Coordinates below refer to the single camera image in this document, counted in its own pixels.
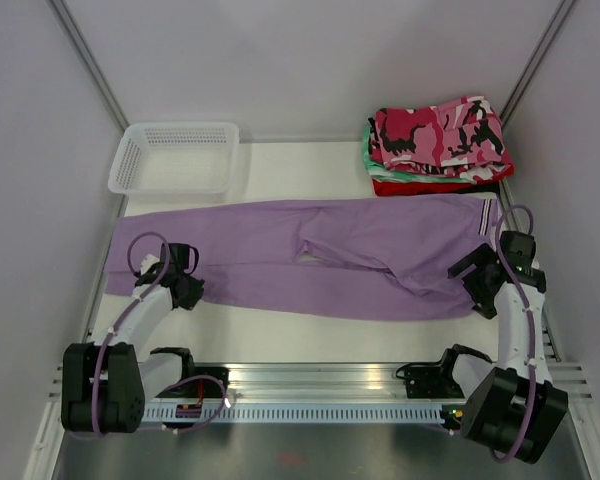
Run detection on right aluminium frame post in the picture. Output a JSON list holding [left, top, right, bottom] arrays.
[[501, 0, 579, 124]]

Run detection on red folded trousers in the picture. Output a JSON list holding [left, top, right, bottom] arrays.
[[371, 165, 515, 197]]

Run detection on pink camouflage trousers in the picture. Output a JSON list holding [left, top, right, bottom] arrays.
[[369, 95, 514, 181]]

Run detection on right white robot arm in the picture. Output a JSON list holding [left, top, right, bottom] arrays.
[[435, 231, 568, 464]]

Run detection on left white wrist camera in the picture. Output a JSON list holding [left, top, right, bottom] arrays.
[[139, 254, 160, 275]]

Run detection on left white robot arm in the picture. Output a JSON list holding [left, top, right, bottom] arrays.
[[61, 243, 204, 436]]

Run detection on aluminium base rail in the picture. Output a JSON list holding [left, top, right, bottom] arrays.
[[49, 360, 594, 401]]

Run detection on white slotted cable duct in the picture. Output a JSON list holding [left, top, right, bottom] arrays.
[[142, 401, 464, 426]]

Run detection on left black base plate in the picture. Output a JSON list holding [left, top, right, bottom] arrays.
[[178, 366, 229, 400]]

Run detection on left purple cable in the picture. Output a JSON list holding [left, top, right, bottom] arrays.
[[90, 230, 174, 439]]

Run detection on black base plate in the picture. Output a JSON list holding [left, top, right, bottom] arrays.
[[178, 366, 229, 400], [403, 366, 464, 399]]

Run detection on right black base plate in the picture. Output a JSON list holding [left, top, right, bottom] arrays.
[[403, 366, 464, 399]]

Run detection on white plastic basket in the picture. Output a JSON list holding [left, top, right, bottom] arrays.
[[107, 121, 240, 201]]

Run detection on green tie-dye folded trousers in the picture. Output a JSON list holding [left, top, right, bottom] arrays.
[[361, 125, 476, 186]]

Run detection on left aluminium frame post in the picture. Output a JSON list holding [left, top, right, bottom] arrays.
[[45, 0, 130, 134]]

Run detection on aluminium frame post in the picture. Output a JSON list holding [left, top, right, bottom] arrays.
[[501, 0, 579, 124], [45, 0, 130, 134]]

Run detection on lilac trousers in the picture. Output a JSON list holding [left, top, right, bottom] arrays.
[[105, 194, 498, 322]]

